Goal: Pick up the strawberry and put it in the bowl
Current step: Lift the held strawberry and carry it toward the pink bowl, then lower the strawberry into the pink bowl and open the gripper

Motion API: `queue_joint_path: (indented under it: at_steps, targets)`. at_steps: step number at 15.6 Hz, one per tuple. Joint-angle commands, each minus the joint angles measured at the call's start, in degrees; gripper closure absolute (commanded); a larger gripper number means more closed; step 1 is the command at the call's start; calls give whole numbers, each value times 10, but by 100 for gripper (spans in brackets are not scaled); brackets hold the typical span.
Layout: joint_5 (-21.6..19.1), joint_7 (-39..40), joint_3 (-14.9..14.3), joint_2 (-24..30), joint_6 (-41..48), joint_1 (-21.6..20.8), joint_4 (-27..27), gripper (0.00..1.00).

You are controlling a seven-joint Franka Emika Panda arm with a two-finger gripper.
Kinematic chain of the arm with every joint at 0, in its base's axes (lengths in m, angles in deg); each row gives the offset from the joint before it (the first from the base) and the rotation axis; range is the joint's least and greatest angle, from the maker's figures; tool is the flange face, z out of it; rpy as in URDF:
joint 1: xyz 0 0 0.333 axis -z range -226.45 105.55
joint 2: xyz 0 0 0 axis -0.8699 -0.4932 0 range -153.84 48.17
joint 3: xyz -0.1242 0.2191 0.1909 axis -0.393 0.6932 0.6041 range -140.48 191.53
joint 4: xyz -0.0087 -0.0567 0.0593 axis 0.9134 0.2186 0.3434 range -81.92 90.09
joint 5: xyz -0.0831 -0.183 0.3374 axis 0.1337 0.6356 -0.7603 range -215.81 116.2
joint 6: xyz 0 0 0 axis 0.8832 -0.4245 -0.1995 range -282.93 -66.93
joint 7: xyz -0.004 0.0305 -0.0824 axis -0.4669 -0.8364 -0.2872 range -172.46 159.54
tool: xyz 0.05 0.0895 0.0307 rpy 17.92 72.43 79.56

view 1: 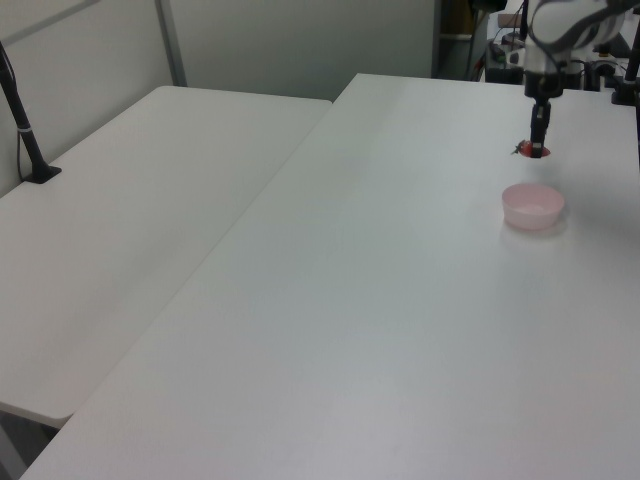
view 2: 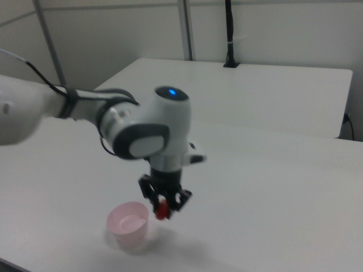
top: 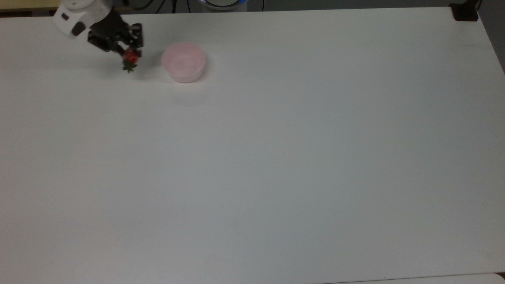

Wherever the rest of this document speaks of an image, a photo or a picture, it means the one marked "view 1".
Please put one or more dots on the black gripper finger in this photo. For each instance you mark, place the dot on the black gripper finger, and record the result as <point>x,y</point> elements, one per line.
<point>536,132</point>
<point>548,117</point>

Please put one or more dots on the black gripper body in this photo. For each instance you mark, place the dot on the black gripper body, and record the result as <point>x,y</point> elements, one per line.
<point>544,85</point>

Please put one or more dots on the red strawberry with green leaves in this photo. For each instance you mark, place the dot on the red strawberry with green leaves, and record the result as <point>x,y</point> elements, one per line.
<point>523,148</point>

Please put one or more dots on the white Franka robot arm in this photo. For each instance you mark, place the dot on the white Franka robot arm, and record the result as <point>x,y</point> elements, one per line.
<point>555,25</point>

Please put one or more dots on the pink translucent plastic bowl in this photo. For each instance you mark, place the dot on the pink translucent plastic bowl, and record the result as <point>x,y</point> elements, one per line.
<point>532,206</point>

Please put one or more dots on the black equipment box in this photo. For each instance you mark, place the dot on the black equipment box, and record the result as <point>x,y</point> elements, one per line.
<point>505,74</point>

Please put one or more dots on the plain black camera stand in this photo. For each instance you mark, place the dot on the plain black camera stand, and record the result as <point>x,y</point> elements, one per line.
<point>629,70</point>

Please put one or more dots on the grey metal partition post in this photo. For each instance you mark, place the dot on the grey metal partition post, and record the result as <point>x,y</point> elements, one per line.
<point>170,42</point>

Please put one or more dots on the black camera stand with white tie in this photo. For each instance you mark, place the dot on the black camera stand with white tie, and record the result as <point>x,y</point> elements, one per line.
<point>22,125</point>

